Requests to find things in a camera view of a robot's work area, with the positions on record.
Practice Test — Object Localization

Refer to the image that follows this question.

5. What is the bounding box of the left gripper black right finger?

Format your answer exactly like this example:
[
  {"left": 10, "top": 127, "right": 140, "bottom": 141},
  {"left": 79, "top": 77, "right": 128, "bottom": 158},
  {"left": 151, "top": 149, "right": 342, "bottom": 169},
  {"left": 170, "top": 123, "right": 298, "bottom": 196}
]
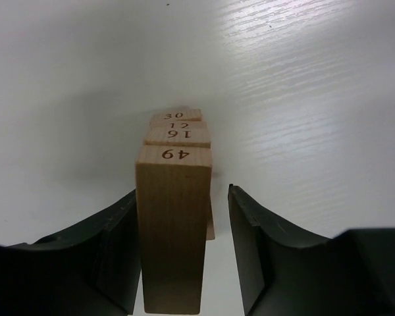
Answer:
[{"left": 228, "top": 185, "right": 395, "bottom": 315}]

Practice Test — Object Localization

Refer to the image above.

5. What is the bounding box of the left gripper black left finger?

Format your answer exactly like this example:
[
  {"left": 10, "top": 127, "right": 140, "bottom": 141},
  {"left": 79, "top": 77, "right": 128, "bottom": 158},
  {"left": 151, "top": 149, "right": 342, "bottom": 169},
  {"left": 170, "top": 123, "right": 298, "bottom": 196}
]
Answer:
[{"left": 0, "top": 192, "right": 141, "bottom": 315}]

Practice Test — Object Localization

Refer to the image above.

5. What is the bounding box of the wood block row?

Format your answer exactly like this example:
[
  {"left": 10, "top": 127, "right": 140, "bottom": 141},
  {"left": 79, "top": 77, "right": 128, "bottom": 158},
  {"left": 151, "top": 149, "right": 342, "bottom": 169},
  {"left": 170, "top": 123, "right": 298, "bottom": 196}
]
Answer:
[
  {"left": 135, "top": 145, "right": 213, "bottom": 315},
  {"left": 144, "top": 127, "right": 211, "bottom": 148}
]

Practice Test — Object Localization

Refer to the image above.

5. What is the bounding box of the wood block diagonal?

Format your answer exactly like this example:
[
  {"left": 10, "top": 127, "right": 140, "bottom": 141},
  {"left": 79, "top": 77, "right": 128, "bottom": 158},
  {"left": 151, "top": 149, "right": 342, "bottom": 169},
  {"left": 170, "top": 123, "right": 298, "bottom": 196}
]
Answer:
[{"left": 150, "top": 120, "right": 207, "bottom": 129}]

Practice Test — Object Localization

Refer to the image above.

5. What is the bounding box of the wood block tower top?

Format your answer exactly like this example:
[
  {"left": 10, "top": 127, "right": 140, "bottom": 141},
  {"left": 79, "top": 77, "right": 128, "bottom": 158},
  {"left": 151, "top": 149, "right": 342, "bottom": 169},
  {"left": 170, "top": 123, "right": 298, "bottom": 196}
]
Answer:
[{"left": 150, "top": 109, "right": 203, "bottom": 123}]

